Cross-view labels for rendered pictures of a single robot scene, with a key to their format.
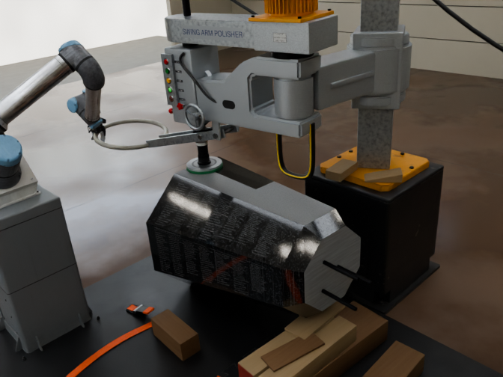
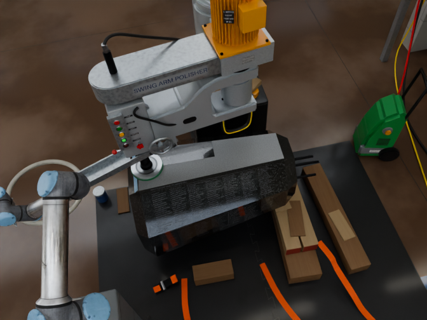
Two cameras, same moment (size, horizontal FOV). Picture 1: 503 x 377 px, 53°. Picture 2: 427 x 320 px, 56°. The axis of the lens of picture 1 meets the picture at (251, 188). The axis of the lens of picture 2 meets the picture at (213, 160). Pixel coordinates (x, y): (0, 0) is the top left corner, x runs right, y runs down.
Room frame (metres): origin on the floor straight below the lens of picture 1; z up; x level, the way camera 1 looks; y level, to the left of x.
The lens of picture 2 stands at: (1.57, 1.28, 3.06)
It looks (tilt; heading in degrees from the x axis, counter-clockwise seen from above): 55 degrees down; 305
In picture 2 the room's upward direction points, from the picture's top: 6 degrees counter-clockwise
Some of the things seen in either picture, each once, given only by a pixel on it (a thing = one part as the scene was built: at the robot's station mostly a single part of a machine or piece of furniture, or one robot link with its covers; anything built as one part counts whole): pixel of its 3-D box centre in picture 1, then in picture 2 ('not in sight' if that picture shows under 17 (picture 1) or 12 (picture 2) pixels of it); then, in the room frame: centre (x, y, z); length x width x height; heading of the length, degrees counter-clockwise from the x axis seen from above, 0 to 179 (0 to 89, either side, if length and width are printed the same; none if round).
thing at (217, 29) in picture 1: (239, 34); (181, 64); (2.60, 0.00, 1.62); 0.96 x 0.25 x 0.17; 50
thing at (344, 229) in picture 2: not in sight; (341, 225); (1.52, -0.32, 0.13); 0.25 x 0.10 x 0.01; 140
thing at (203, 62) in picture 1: (206, 87); (143, 115); (2.77, 0.21, 1.32); 0.36 x 0.22 x 0.45; 50
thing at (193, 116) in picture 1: (198, 115); (159, 141); (2.66, 0.26, 1.20); 0.15 x 0.10 x 0.15; 50
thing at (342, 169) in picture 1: (341, 170); not in sight; (2.68, -0.53, 0.81); 0.20 x 0.10 x 0.05; 140
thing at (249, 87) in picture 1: (248, 96); (195, 103); (2.56, -0.02, 1.30); 0.74 x 0.23 x 0.49; 50
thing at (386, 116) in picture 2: not in sight; (386, 115); (1.54, -1.29, 0.43); 0.35 x 0.35 x 0.87; 27
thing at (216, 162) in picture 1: (204, 163); (146, 165); (2.83, 0.27, 0.84); 0.21 x 0.21 x 0.01
